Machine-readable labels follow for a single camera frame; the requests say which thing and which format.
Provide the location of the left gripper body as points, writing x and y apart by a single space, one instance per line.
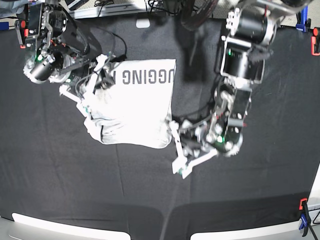
190 139

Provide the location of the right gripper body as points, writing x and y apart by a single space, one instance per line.
103 65

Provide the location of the grey t-shirt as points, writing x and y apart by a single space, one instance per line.
137 107

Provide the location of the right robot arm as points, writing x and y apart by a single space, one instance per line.
62 50

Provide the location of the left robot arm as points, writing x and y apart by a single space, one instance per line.
250 29

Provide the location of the orange clamp top left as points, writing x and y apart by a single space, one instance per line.
22 31

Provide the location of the black table cloth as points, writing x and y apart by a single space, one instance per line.
51 168

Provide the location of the orange blue clamp bottom right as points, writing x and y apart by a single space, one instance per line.
304 217

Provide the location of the blue clamp top right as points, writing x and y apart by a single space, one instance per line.
303 22

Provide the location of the orange clamp top right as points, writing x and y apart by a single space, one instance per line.
315 42

